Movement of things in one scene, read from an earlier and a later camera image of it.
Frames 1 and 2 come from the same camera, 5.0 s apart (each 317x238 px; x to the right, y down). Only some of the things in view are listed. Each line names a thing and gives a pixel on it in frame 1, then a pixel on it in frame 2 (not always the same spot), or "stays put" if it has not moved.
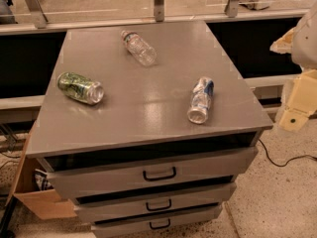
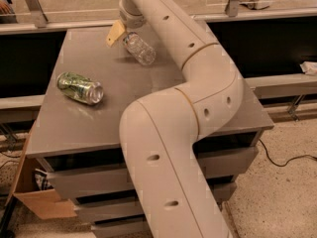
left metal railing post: [38, 14] stays put
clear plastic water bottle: [139, 49] stays put
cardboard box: [44, 203] stays put
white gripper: [306, 45] to [131, 20]
